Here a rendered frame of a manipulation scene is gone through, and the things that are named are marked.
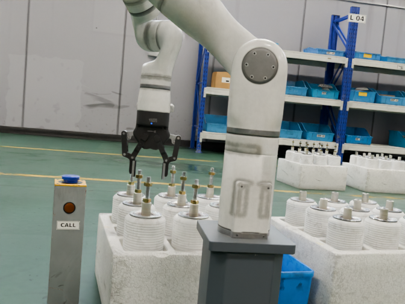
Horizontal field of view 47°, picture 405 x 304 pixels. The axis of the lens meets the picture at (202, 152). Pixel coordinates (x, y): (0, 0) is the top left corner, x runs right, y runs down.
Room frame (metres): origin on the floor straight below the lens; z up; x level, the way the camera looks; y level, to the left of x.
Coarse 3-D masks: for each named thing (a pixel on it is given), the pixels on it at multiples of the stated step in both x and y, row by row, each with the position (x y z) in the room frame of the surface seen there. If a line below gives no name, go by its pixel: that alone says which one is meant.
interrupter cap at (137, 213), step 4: (132, 212) 1.08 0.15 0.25; (136, 212) 1.08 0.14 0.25; (140, 212) 1.09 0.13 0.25; (152, 212) 1.10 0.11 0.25; (156, 212) 1.10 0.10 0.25; (132, 216) 1.05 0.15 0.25; (136, 216) 1.04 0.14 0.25; (140, 216) 1.05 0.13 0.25; (144, 216) 1.05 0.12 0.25; (148, 216) 1.07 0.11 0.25; (152, 216) 1.06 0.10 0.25; (156, 216) 1.07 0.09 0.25; (160, 216) 1.07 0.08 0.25
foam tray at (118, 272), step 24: (120, 240) 1.11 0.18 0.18; (168, 240) 1.15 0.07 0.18; (96, 264) 1.31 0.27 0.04; (120, 264) 0.99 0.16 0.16; (144, 264) 1.00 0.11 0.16; (168, 264) 1.02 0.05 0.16; (192, 264) 1.04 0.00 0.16; (120, 288) 0.99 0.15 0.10; (144, 288) 1.00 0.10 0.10; (168, 288) 1.02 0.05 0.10; (192, 288) 1.04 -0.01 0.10
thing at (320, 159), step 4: (320, 152) 3.51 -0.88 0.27; (316, 156) 3.48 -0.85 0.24; (320, 156) 3.47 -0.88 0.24; (324, 156) 3.47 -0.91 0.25; (316, 160) 3.48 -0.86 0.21; (320, 160) 3.47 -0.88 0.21; (324, 160) 3.47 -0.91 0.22; (316, 164) 3.48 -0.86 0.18; (320, 164) 3.47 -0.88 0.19; (324, 164) 3.47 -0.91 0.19
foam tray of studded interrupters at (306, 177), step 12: (288, 168) 3.57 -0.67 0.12; (300, 168) 3.39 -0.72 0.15; (312, 168) 3.41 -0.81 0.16; (324, 168) 3.44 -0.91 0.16; (336, 168) 3.47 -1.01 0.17; (288, 180) 3.55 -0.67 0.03; (300, 180) 3.39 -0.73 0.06; (312, 180) 3.41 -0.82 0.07; (324, 180) 3.44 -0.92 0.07; (336, 180) 3.47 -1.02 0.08
